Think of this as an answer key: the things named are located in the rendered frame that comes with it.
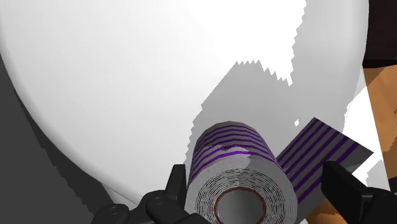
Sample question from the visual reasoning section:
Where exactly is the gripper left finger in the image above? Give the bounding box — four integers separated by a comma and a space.
90, 164, 212, 224

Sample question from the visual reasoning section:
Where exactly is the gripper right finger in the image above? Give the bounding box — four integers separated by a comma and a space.
320, 160, 397, 224

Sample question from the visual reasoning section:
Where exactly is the purple striped toilet paper roll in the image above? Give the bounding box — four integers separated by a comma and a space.
185, 117, 375, 224

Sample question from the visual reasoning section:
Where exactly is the white toilet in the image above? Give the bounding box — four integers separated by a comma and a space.
0, 0, 391, 207

